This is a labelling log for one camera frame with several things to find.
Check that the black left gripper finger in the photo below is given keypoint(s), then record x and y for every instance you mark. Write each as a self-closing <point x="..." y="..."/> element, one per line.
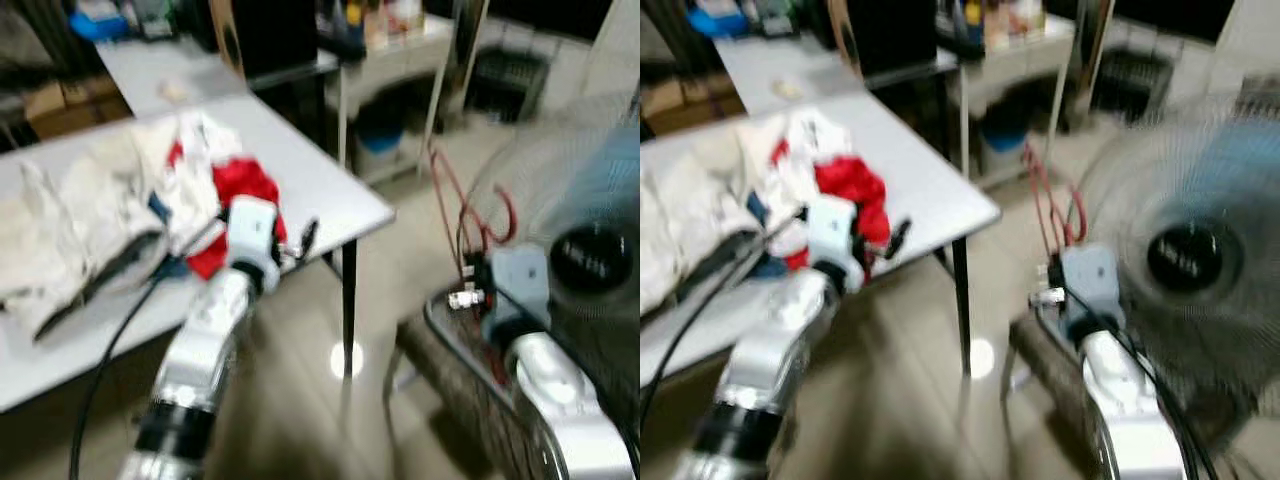
<point x="899" y="238"/>
<point x="309" y="238"/>

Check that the red plastic hanger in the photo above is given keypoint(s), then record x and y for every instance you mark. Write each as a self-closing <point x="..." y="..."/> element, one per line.
<point x="512" y="220"/>
<point x="1080" y="215"/>

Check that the white jeans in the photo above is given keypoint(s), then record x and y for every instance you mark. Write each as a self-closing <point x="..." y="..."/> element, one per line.
<point x="60" y="230"/>
<point x="690" y="220"/>

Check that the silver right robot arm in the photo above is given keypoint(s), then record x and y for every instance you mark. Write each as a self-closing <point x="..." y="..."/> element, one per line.
<point x="560" y="400"/>
<point x="1130" y="400"/>

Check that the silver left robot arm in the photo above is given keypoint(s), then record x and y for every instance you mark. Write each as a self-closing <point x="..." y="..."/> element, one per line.
<point x="770" y="350"/>
<point x="200" y="340"/>

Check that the grey framed brown mesh seat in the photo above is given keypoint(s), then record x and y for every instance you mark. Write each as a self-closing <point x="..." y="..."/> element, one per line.
<point x="470" y="380"/>
<point x="1050" y="380"/>

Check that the white printed t-shirt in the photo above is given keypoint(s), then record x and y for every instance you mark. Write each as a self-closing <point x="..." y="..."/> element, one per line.
<point x="795" y="170"/>
<point x="190" y="190"/>

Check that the black standing fan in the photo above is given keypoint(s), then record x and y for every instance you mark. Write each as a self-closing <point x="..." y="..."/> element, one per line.
<point x="1190" y="260"/>
<point x="590" y="260"/>

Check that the grey bin blue liner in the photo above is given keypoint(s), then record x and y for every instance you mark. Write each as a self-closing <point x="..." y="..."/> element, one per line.
<point x="385" y="130"/>
<point x="1005" y="130"/>

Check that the white remote control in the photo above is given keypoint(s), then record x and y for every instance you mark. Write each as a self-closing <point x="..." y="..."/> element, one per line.
<point x="175" y="90"/>
<point x="788" y="89"/>

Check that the black vented device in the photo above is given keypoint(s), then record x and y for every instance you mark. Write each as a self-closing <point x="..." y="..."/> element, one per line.
<point x="1128" y="85"/>
<point x="508" y="85"/>

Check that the black box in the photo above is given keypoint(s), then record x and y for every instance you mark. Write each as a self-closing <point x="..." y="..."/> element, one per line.
<point x="275" y="35"/>
<point x="890" y="35"/>

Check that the small white table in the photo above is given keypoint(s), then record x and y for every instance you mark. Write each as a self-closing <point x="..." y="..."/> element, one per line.
<point x="170" y="65"/>
<point x="790" y="60"/>

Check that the blue plastic container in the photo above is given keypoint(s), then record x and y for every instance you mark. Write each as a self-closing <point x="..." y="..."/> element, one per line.
<point x="98" y="22"/>
<point x="720" y="20"/>

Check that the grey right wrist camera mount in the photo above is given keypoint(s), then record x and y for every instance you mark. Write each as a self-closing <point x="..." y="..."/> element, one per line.
<point x="1090" y="285"/>
<point x="515" y="285"/>

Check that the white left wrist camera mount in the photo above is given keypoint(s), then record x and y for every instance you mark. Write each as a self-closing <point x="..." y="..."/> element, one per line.
<point x="830" y="225"/>
<point x="250" y="225"/>

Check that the white table black frame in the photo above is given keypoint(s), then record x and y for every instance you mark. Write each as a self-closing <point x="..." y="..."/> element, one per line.
<point x="930" y="190"/>
<point x="320" y="190"/>

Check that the white frame desk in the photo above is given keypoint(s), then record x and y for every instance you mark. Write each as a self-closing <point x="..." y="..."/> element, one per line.
<point x="1010" y="55"/>
<point x="400" y="60"/>

